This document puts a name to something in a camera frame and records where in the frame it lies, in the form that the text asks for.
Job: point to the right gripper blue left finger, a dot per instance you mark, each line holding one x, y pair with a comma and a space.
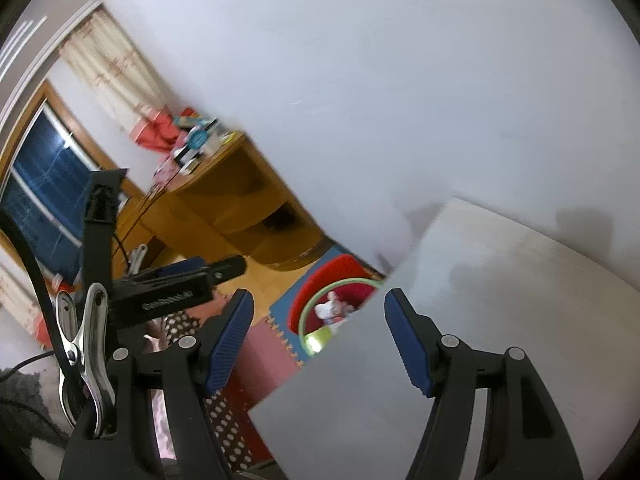
194, 369

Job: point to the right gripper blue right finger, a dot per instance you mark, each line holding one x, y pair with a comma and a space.
524, 434

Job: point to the crumpled trash in bucket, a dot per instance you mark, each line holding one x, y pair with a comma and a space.
333, 310

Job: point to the green rimmed red trash bucket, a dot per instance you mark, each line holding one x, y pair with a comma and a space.
313, 341

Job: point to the pink foam floor mat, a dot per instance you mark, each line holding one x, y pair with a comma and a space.
266, 361

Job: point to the metal clip on right gripper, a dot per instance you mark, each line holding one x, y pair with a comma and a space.
84, 351

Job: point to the wooden desk with shelves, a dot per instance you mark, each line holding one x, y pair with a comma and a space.
232, 203

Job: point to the polka dot brown cloth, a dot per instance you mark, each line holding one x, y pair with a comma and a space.
234, 433

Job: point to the red plastic basin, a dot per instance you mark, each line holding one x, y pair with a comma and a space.
337, 269

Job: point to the clutter pile on desk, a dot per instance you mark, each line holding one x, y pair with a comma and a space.
179, 139

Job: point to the beige patterned curtain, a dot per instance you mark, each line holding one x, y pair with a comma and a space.
102, 56

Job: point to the dark window with wooden frame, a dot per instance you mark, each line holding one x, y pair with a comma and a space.
45, 176

